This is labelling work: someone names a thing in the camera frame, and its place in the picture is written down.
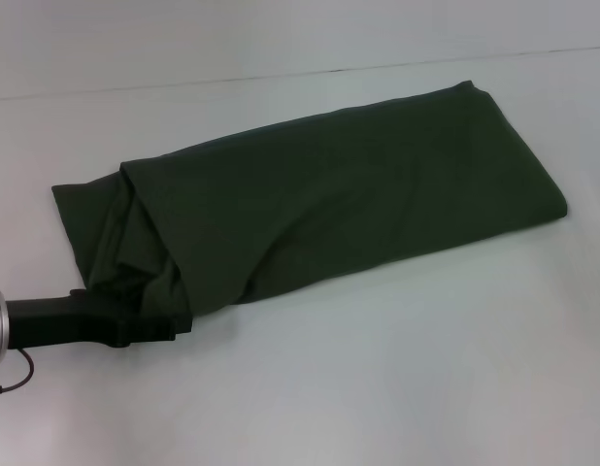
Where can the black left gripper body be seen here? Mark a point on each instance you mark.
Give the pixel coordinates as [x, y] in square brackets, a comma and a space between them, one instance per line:
[62, 320]

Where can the dark green printed T-shirt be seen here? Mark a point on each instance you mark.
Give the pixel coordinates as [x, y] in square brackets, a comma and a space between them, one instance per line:
[329, 194]

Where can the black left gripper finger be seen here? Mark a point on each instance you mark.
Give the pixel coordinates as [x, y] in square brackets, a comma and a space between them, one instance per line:
[159, 327]

